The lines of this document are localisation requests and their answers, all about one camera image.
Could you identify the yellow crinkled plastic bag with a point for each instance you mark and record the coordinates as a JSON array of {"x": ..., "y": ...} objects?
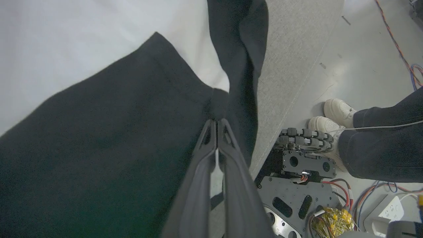
[{"x": 332, "y": 221}]

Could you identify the black and white garment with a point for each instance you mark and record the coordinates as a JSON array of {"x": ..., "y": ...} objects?
[{"x": 99, "y": 132}]

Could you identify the white power strip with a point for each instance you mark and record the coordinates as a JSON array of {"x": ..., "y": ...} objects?
[{"x": 386, "y": 213}]

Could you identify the dark blue trouser leg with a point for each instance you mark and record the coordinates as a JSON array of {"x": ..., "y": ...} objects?
[
  {"x": 383, "y": 155},
  {"x": 390, "y": 110}
]

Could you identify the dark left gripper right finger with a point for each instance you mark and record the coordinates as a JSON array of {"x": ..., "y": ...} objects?
[{"x": 241, "y": 198}]

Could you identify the black metal robot base plate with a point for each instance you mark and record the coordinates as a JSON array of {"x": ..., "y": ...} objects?
[{"x": 290, "y": 191}]

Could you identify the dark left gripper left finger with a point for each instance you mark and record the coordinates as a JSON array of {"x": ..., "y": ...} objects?
[{"x": 195, "y": 191}]

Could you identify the white sneaker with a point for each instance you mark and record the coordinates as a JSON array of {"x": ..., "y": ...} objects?
[
  {"x": 340, "y": 110},
  {"x": 325, "y": 127}
]

